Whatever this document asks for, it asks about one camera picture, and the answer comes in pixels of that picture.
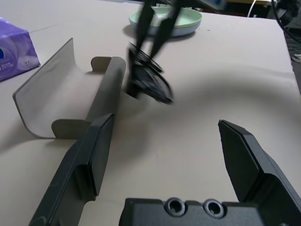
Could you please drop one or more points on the bystander shoe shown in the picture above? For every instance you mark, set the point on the bystander shoe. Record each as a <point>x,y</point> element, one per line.
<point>297,58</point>

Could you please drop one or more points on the purple tissue pack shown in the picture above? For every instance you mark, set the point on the purple tissue pack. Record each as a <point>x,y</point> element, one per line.
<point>16,51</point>

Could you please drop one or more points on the light blue plastic plate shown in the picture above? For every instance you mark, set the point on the light blue plastic plate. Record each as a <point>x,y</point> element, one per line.
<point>185,31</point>

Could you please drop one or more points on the black sunglasses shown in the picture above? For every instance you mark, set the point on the black sunglasses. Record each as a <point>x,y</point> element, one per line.
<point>148,82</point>

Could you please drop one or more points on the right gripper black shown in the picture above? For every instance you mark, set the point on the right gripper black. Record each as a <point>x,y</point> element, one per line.
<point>202,2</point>

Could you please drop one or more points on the grey glasses case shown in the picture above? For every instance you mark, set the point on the grey glasses case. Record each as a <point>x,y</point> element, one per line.
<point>58,94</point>

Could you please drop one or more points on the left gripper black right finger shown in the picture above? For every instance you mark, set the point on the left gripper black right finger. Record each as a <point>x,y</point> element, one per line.
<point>254,164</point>

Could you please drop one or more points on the light green plastic plate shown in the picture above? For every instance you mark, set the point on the light green plastic plate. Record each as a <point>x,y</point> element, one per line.
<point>185,16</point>

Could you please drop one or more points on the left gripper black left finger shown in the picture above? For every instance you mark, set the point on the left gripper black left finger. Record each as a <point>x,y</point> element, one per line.
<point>80,164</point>

